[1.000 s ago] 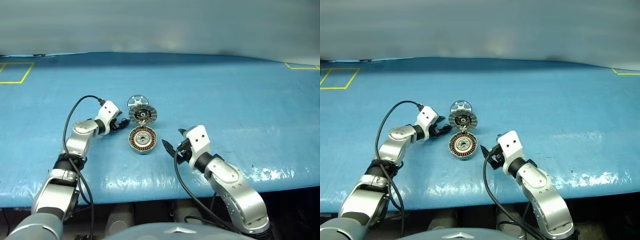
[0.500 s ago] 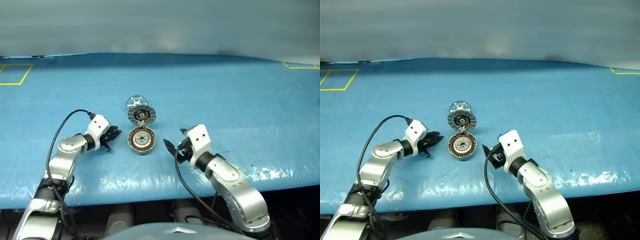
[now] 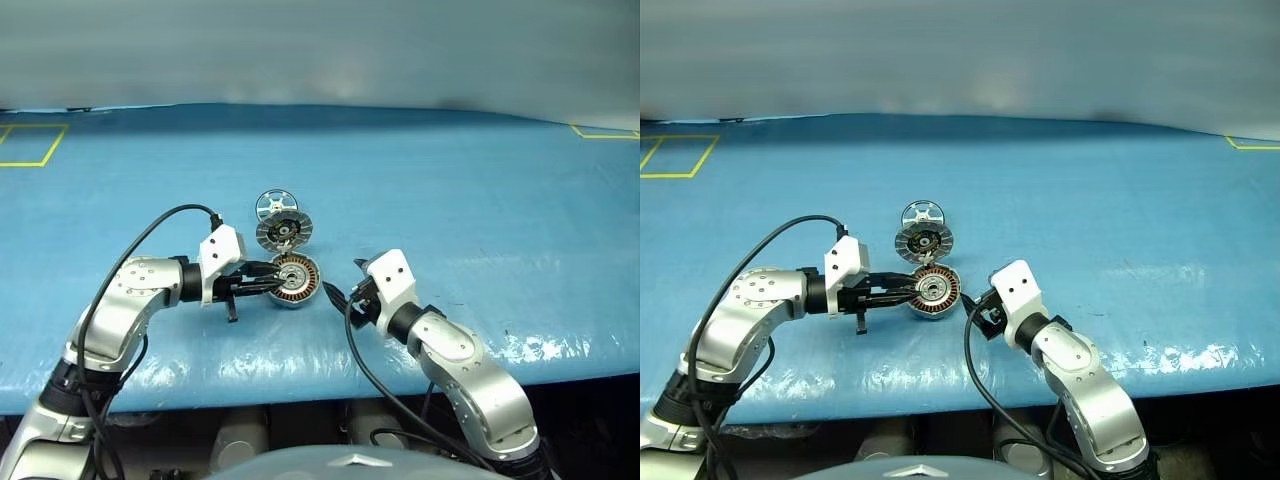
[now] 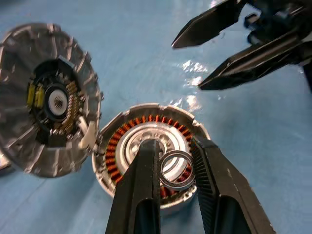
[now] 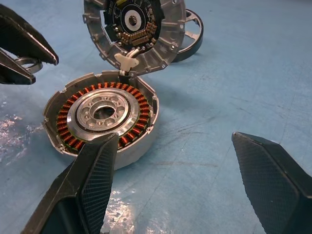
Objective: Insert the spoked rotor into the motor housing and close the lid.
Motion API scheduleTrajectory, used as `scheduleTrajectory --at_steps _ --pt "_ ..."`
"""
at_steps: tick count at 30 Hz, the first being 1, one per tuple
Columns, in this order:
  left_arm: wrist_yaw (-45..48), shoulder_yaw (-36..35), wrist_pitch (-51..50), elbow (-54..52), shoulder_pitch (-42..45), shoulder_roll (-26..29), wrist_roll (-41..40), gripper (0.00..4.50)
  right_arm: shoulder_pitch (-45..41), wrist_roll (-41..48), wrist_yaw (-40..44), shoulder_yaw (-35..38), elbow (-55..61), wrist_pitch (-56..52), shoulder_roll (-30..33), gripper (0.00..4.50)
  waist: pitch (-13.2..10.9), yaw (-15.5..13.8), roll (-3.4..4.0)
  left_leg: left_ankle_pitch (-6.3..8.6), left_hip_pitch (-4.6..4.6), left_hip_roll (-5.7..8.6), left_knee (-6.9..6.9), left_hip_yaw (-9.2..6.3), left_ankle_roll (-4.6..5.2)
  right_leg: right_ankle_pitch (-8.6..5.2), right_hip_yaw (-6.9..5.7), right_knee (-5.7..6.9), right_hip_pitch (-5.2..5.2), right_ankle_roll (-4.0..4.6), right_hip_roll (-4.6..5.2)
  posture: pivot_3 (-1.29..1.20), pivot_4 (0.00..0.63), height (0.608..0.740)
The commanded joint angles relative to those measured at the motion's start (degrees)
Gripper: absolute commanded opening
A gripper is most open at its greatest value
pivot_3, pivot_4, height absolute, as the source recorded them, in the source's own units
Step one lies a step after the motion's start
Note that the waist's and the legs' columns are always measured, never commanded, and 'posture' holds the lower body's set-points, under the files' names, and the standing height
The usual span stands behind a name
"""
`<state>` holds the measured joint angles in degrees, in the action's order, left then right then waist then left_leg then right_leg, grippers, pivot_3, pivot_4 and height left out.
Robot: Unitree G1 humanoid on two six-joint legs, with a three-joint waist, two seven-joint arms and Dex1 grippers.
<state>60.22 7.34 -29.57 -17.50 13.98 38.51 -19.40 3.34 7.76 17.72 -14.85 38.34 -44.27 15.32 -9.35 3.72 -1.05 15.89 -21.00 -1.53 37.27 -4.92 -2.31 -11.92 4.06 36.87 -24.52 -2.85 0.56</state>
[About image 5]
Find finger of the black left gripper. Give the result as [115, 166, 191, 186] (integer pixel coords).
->
[0, 3, 59, 66]
[0, 48, 37, 85]

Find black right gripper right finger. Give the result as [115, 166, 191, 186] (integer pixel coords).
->
[231, 131, 312, 234]

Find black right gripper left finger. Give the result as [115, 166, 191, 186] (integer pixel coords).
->
[20, 132, 119, 234]

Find silver bearing ring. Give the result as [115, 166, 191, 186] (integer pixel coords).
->
[14, 57, 44, 74]

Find silver round roll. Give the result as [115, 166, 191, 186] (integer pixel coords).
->
[82, 0, 187, 74]

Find black spoked rotor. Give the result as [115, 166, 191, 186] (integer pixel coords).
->
[170, 8, 204, 63]

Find silver motor housing copper windings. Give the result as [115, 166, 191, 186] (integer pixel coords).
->
[41, 70, 160, 171]

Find blue plastic table cover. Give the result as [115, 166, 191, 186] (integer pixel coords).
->
[0, 0, 312, 234]

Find white wire clip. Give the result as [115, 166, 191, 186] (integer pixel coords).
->
[114, 47, 140, 77]

